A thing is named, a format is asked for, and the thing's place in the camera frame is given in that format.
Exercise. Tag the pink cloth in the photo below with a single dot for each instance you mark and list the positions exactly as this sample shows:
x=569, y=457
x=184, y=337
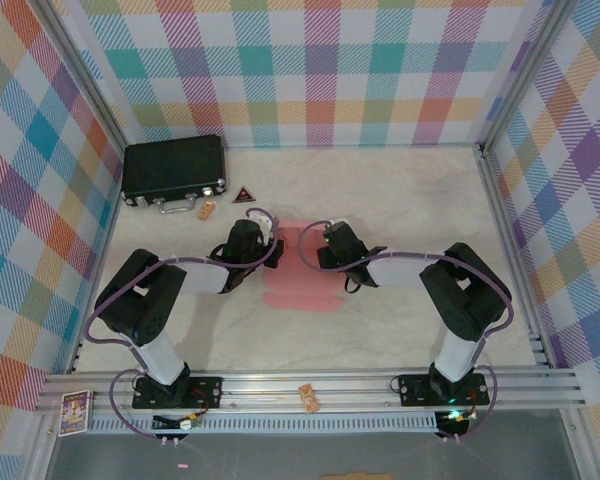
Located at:
x=300, y=295

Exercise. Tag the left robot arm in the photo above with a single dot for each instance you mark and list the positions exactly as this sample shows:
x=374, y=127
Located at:
x=140, y=300

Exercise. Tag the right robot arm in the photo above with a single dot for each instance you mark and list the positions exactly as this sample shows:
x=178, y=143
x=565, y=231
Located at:
x=460, y=300

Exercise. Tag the red triangle sign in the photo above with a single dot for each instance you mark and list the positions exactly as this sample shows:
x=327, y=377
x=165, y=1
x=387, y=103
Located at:
x=243, y=197

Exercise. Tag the small tan wooden block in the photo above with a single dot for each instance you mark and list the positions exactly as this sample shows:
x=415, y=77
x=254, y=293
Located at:
x=205, y=211

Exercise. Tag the black carrying case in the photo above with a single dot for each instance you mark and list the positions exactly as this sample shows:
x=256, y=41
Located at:
x=172, y=167

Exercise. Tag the small connector board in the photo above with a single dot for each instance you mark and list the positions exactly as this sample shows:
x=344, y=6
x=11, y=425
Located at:
x=455, y=416
x=187, y=424

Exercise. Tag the colourful card pack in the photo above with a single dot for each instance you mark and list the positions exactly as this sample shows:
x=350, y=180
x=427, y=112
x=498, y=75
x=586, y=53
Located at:
x=75, y=414

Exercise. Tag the aluminium side rail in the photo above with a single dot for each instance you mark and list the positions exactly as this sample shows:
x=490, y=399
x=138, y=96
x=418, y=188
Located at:
x=114, y=215
x=505, y=240

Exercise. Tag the aluminium cross rail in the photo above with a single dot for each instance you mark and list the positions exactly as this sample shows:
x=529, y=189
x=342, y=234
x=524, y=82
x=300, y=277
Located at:
x=280, y=380

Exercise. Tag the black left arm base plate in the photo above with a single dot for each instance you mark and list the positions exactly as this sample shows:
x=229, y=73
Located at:
x=205, y=390

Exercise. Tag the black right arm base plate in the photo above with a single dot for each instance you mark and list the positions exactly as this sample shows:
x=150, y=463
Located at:
x=415, y=389

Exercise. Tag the aluminium frame post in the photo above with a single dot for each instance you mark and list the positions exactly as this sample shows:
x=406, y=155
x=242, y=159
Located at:
x=90, y=75
x=524, y=75

